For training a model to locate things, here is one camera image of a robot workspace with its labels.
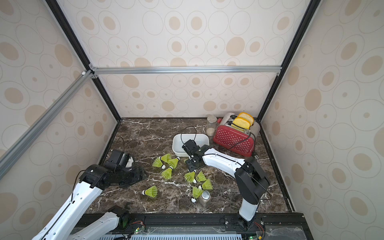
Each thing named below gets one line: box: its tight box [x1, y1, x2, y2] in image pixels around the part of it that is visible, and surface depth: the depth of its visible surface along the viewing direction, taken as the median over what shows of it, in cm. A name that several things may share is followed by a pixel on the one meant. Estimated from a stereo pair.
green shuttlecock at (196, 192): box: [191, 186, 204, 203], surface depth 81 cm
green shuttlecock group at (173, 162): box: [167, 156, 181, 169], surface depth 96 cm
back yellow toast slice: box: [237, 112, 254, 126], surface depth 93 cm
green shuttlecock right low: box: [198, 178, 213, 190], surface depth 85 cm
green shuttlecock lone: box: [141, 185, 158, 198], surface depth 84 cm
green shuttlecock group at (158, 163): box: [152, 156, 166, 170], surface depth 94 cm
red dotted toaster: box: [213, 112, 261, 157], surface depth 94 cm
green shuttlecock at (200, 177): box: [193, 170, 207, 184], surface depth 87 cm
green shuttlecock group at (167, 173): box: [161, 166, 173, 180], surface depth 91 cm
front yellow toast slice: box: [232, 117, 251, 130], surface depth 90 cm
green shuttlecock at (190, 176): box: [184, 169, 197, 183], surface depth 90 cm
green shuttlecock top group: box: [159, 153, 172, 163], surface depth 97 cm
